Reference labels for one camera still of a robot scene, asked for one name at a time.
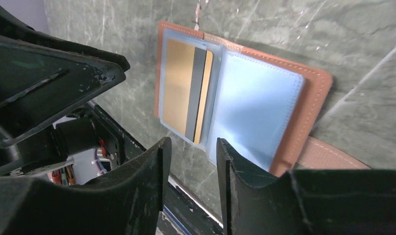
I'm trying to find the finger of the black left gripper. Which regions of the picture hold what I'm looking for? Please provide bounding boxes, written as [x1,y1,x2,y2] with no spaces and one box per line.
[0,6,130,71]

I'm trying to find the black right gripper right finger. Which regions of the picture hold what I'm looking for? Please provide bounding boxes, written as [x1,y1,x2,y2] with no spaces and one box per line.
[216,138,396,235]

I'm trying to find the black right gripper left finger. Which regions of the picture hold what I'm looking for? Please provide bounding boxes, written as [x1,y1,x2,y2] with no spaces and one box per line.
[0,137,172,235]

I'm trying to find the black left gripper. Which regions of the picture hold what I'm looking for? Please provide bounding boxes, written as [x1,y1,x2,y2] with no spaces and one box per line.
[0,35,146,187]

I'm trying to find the tan leather card holder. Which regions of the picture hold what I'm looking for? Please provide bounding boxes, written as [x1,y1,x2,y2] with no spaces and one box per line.
[157,21,368,176]

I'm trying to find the gold card with stripe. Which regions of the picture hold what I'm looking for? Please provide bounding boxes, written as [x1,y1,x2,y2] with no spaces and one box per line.
[159,39,214,144]

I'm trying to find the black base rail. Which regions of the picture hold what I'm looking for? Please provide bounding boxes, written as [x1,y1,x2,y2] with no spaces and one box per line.
[155,174,223,235]

